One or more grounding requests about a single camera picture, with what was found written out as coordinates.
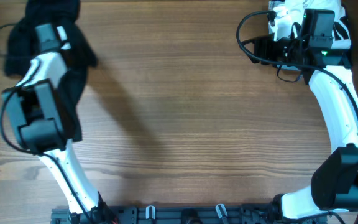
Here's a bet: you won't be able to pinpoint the white Puma t-shirt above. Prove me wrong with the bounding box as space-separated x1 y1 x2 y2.
268 0 349 49

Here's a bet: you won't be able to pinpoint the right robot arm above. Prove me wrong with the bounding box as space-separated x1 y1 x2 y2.
246 5 358 222

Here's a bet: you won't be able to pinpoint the black t-shirt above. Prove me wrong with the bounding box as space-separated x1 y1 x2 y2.
4 0 98 142

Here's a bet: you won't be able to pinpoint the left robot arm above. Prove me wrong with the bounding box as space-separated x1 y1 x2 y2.
0 21 116 223

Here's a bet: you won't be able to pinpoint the light blue folded jeans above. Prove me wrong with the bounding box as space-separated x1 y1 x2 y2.
272 65 300 71

